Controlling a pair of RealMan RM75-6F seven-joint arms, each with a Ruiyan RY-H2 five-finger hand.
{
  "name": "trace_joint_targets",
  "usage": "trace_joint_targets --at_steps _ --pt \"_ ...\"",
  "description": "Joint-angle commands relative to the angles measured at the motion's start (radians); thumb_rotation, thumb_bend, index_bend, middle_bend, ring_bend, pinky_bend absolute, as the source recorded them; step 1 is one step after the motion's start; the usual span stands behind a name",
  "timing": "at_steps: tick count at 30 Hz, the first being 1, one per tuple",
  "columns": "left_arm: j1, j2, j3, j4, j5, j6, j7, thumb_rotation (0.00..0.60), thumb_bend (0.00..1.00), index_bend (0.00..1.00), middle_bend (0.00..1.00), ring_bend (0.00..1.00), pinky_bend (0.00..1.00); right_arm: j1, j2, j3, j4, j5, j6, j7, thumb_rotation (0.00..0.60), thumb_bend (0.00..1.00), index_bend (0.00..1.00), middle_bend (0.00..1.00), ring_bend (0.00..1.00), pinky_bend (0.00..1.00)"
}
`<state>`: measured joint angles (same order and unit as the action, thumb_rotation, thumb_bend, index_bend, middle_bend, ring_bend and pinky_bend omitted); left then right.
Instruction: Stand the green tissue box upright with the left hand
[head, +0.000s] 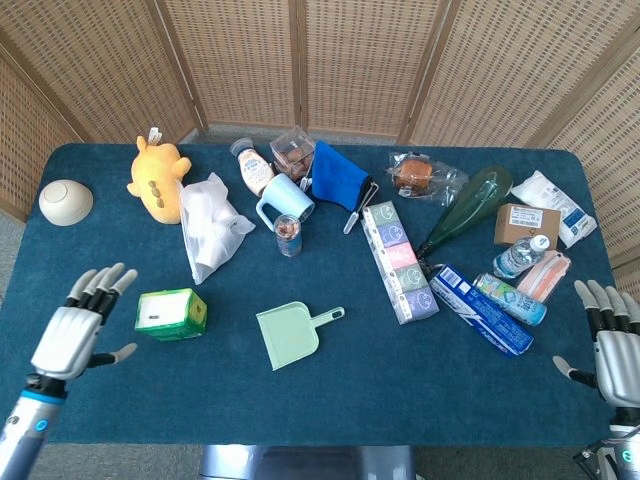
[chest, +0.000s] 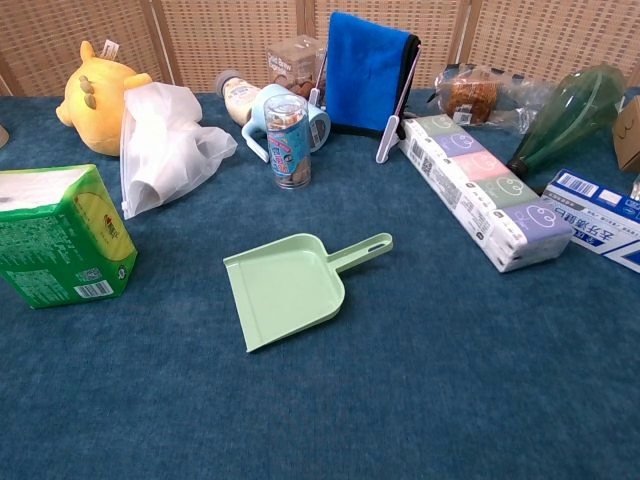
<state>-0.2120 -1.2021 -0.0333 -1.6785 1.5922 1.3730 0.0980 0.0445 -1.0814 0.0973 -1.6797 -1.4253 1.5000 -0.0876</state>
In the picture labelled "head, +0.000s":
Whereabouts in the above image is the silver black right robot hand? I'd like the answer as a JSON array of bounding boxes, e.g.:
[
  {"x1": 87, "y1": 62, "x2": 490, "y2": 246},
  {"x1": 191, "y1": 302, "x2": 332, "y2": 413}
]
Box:
[{"x1": 552, "y1": 279, "x2": 640, "y2": 426}]

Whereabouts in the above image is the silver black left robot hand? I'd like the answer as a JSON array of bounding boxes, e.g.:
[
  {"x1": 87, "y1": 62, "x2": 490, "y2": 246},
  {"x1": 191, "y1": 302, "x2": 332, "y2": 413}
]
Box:
[{"x1": 29, "y1": 262, "x2": 139, "y2": 383}]

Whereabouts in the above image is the green white tissue pack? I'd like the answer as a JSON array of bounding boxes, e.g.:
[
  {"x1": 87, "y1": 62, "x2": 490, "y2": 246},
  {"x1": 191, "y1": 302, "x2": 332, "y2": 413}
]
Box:
[{"x1": 134, "y1": 287, "x2": 209, "y2": 343}]

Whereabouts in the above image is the mint green plastic dustpan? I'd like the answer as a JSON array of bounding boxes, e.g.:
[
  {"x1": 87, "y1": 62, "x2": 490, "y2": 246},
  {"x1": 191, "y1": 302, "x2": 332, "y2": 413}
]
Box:
[{"x1": 255, "y1": 300, "x2": 346, "y2": 372}]

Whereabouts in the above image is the pastel multipack box row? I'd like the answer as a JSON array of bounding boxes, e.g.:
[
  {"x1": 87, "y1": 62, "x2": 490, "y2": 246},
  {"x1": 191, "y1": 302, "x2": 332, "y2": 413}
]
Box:
[{"x1": 360, "y1": 200, "x2": 442, "y2": 327}]

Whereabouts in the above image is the pink translucent pouch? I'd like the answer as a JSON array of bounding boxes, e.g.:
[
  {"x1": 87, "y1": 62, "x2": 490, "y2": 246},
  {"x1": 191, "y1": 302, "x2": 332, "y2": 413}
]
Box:
[{"x1": 514, "y1": 249, "x2": 573, "y2": 304}]

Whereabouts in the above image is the light blue drink can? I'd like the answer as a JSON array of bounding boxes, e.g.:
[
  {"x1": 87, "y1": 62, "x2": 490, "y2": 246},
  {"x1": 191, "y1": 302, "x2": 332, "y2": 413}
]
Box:
[{"x1": 471, "y1": 271, "x2": 548, "y2": 328}]

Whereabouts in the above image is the beige bowl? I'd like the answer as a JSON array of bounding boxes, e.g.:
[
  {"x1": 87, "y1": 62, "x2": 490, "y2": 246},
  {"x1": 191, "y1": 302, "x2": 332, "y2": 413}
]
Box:
[{"x1": 38, "y1": 180, "x2": 95, "y2": 228}]

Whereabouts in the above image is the clear water bottle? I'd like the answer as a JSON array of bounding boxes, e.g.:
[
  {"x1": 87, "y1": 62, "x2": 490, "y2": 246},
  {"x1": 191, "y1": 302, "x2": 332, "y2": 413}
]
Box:
[{"x1": 491, "y1": 234, "x2": 552, "y2": 281}]

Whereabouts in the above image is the blue white toothpaste box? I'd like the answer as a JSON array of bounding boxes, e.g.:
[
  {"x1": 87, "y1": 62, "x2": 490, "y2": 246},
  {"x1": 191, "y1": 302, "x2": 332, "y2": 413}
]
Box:
[{"x1": 428, "y1": 263, "x2": 536, "y2": 358}]

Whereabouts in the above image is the small cardboard box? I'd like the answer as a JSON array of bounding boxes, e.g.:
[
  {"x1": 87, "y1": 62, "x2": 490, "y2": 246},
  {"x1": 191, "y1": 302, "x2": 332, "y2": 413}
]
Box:
[{"x1": 493, "y1": 201, "x2": 563, "y2": 252}]

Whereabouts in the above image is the white soft packet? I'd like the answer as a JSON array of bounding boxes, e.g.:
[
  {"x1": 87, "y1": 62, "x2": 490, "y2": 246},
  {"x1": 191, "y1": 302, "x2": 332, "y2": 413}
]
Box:
[{"x1": 510, "y1": 169, "x2": 599, "y2": 249}]

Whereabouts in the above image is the white translucent zip bag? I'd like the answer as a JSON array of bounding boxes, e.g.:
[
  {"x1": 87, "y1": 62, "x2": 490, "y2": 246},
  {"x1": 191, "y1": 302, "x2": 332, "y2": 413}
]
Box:
[{"x1": 179, "y1": 171, "x2": 258, "y2": 287}]

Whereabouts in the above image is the yellow plush toy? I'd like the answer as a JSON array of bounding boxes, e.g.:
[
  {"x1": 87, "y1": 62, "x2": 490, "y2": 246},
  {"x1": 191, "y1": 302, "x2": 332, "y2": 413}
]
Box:
[{"x1": 125, "y1": 126, "x2": 193, "y2": 226}]

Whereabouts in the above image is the green teardrop glass bottle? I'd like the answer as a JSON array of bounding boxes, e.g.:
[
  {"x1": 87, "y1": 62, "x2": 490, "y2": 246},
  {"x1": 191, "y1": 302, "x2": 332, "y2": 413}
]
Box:
[{"x1": 415, "y1": 164, "x2": 516, "y2": 262}]

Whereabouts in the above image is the clear snack cup blue label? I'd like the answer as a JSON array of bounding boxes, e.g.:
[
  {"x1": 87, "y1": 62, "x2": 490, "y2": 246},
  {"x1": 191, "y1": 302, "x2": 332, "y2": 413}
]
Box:
[{"x1": 272, "y1": 213, "x2": 304, "y2": 259}]

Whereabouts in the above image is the cream sauce bottle grey cap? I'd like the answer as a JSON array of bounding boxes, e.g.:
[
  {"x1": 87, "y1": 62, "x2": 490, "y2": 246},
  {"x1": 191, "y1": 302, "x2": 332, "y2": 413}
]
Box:
[{"x1": 229, "y1": 137, "x2": 277, "y2": 198}]

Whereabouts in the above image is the light blue plastic mug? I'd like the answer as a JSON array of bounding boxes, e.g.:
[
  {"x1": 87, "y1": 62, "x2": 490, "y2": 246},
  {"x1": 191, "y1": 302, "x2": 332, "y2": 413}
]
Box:
[{"x1": 255, "y1": 172, "x2": 317, "y2": 233}]

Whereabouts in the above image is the blue carpet table cover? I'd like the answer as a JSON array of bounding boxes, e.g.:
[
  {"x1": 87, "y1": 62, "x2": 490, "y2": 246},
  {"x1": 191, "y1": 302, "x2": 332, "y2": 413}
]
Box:
[{"x1": 0, "y1": 141, "x2": 617, "y2": 447}]

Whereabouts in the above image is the grey robot torso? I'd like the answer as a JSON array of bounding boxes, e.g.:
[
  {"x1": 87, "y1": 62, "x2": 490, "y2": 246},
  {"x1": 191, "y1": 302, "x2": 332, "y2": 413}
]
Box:
[{"x1": 198, "y1": 443, "x2": 417, "y2": 480}]

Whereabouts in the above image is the bread in clear bag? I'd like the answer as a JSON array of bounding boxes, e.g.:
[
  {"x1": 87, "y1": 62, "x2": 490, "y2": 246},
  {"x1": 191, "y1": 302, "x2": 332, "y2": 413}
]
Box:
[{"x1": 385, "y1": 151, "x2": 470, "y2": 208}]

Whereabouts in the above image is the clear plastic snack box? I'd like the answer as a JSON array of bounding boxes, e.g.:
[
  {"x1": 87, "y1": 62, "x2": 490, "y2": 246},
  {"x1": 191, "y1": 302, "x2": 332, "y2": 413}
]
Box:
[{"x1": 269, "y1": 124, "x2": 318, "y2": 184}]

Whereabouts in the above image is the blue microfiber towel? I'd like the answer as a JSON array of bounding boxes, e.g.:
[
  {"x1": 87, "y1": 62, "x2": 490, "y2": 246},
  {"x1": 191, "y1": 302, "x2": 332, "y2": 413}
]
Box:
[{"x1": 310, "y1": 140, "x2": 374, "y2": 217}]

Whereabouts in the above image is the wicker folding screen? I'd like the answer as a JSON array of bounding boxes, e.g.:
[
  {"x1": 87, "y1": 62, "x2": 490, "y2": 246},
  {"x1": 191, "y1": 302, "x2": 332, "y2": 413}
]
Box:
[{"x1": 0, "y1": 0, "x2": 640, "y2": 289}]

